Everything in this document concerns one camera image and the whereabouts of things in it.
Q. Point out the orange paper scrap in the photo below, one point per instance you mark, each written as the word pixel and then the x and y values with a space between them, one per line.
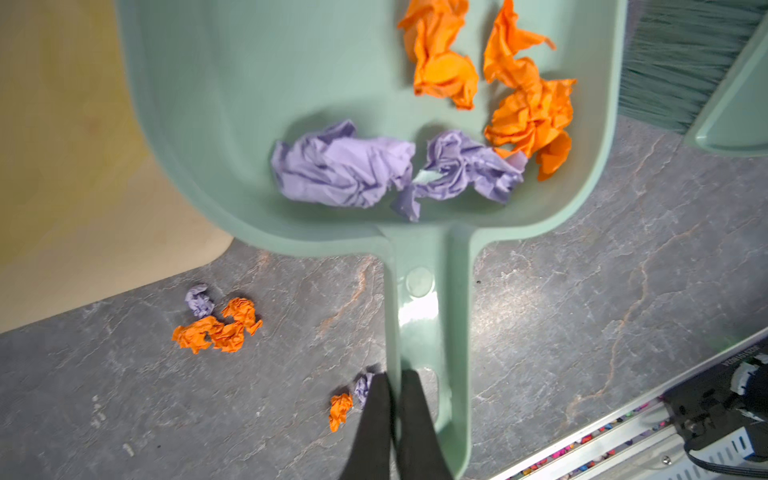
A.
pixel 340 406
pixel 226 337
pixel 533 119
pixel 429 31

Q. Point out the green plastic dustpan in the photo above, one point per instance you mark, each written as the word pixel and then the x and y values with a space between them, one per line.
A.
pixel 215 84

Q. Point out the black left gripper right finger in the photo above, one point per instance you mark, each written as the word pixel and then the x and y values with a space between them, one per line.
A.
pixel 419 455

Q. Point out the beige bin yellow bag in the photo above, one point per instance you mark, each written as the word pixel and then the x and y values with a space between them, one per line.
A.
pixel 86 212

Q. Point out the small purple paper scrap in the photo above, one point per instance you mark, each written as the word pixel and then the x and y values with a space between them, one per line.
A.
pixel 199 301

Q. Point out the green hand brush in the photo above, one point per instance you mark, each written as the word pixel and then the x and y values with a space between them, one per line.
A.
pixel 699 69

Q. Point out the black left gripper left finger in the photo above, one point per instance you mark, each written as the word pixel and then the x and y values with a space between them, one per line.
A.
pixel 370 454

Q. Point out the aluminium front rail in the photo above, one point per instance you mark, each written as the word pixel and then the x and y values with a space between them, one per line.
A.
pixel 636 442

